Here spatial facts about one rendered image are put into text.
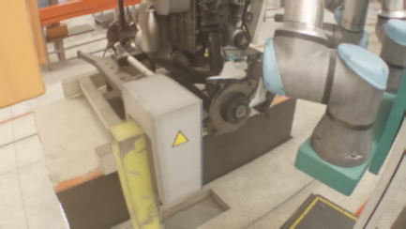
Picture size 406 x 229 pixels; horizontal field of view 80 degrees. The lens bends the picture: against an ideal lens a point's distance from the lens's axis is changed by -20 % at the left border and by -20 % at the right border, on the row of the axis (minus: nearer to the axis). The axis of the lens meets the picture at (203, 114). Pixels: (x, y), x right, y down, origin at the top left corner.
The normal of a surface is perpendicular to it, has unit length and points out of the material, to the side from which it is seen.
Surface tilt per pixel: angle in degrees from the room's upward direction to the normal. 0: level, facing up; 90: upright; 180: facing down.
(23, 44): 90
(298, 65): 65
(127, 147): 90
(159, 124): 90
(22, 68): 90
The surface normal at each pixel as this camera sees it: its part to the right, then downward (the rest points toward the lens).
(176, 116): 0.57, 0.44
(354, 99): -0.41, 0.51
